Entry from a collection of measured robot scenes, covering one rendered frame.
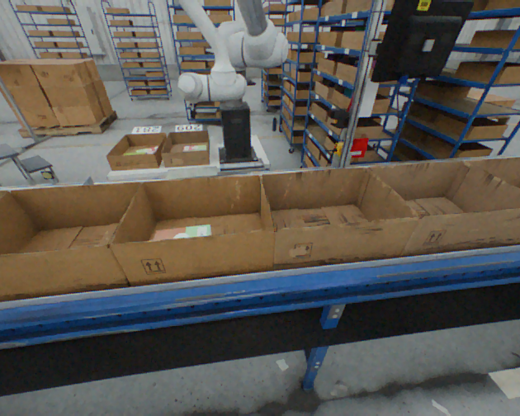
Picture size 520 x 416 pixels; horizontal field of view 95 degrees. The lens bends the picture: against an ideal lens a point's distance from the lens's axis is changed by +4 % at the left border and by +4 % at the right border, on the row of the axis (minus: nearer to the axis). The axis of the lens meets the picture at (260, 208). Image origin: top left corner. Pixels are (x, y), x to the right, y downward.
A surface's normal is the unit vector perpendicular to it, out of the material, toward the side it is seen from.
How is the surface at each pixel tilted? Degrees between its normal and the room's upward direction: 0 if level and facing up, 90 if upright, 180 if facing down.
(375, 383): 0
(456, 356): 0
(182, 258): 90
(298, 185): 90
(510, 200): 90
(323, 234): 90
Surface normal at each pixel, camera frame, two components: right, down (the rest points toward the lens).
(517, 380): -0.02, -0.80
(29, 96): 0.16, 0.59
